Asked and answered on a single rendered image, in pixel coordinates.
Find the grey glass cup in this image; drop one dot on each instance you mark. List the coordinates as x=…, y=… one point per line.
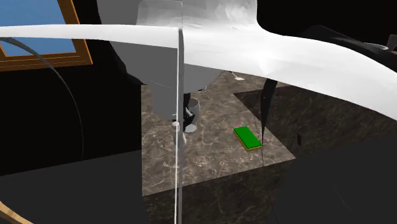
x=196, y=108

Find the green and yellow sponge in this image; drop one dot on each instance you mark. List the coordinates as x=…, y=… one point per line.
x=248, y=138

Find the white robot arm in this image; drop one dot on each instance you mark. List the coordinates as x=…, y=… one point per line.
x=279, y=56

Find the wooden framed window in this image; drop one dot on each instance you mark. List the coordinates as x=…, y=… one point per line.
x=31, y=18

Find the small white flat utensil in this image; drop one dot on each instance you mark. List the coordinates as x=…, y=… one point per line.
x=239, y=78

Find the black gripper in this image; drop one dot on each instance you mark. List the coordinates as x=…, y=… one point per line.
x=186, y=100

